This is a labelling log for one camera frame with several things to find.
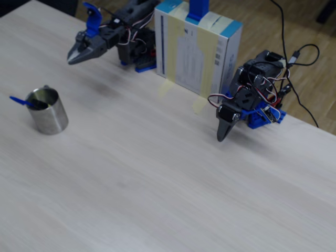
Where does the grey gripper with camera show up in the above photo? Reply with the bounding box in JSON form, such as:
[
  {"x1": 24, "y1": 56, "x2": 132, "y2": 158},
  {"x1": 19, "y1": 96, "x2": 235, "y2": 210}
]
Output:
[{"x1": 67, "y1": 25, "x2": 130, "y2": 66}]

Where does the grey idle gripper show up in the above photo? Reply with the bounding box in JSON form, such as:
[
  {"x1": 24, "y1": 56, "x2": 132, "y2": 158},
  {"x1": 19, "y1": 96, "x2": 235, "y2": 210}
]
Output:
[{"x1": 216, "y1": 86, "x2": 261, "y2": 142}]

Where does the blue base under idle arm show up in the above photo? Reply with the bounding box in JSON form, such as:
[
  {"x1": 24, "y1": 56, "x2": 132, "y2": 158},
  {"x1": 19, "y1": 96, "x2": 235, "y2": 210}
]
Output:
[{"x1": 222, "y1": 89, "x2": 287, "y2": 130}]

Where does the silver metal cup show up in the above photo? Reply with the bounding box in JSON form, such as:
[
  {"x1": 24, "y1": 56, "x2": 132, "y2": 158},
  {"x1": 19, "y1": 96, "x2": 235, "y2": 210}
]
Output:
[{"x1": 27, "y1": 85, "x2": 69, "y2": 135}]

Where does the blue ballpoint pen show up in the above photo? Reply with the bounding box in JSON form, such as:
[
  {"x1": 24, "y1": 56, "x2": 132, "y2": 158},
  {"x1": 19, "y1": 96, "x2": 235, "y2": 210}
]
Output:
[{"x1": 9, "y1": 96, "x2": 36, "y2": 109}]

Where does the small controller circuit board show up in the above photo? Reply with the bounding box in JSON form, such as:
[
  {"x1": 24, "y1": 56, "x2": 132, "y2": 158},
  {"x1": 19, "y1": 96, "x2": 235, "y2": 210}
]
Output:
[{"x1": 259, "y1": 106, "x2": 281, "y2": 123}]

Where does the beige masking tape strip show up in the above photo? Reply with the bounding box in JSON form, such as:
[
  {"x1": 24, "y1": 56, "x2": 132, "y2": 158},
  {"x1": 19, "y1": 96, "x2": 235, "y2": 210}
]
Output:
[
  {"x1": 157, "y1": 5, "x2": 187, "y2": 100},
  {"x1": 191, "y1": 12, "x2": 224, "y2": 116}
]

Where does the white and blue cardboard box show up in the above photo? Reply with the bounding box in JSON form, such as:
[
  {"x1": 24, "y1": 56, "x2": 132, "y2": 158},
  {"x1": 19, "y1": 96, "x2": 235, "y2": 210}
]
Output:
[{"x1": 154, "y1": 0, "x2": 244, "y2": 103}]

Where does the black furniture foot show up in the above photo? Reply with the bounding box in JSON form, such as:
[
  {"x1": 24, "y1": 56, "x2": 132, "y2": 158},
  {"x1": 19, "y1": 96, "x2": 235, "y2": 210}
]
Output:
[{"x1": 316, "y1": 0, "x2": 336, "y2": 24}]

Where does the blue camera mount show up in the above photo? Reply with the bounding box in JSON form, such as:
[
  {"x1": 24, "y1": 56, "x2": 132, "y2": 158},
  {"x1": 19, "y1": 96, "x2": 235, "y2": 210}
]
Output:
[{"x1": 82, "y1": 2, "x2": 103, "y2": 37}]

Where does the red white black servo wire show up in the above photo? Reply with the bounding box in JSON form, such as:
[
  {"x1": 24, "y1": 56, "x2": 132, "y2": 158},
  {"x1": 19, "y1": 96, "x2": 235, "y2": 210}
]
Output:
[{"x1": 208, "y1": 93, "x2": 237, "y2": 109}]

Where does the black camera cable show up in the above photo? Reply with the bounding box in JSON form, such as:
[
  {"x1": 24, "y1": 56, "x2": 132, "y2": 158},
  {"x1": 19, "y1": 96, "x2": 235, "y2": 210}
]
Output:
[{"x1": 99, "y1": 6, "x2": 132, "y2": 27}]

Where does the grey robot arm with camera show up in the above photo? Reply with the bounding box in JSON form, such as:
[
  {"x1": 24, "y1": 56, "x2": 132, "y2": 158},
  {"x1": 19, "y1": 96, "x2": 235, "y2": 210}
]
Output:
[{"x1": 104, "y1": 0, "x2": 160, "y2": 66}]

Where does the blue base under camera arm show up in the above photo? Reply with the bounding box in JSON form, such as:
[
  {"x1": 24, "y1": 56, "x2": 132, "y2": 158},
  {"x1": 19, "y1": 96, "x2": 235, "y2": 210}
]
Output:
[{"x1": 120, "y1": 60, "x2": 158, "y2": 73}]

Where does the black power cable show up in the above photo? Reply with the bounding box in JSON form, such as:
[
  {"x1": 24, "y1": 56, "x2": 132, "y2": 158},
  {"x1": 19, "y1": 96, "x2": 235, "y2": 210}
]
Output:
[{"x1": 278, "y1": 67, "x2": 320, "y2": 129}]

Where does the black cable with USB plug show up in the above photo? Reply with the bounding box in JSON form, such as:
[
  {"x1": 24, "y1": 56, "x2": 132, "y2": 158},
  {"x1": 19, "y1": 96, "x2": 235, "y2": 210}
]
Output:
[{"x1": 287, "y1": 44, "x2": 320, "y2": 66}]

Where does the blue camera post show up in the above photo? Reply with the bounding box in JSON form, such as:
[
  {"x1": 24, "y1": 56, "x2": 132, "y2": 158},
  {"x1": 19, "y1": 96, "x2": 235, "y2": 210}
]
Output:
[{"x1": 185, "y1": 0, "x2": 210, "y2": 26}]

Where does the thin black cable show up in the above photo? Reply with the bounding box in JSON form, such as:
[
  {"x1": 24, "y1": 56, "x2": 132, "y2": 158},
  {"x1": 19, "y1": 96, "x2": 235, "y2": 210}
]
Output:
[{"x1": 270, "y1": 0, "x2": 287, "y2": 60}]

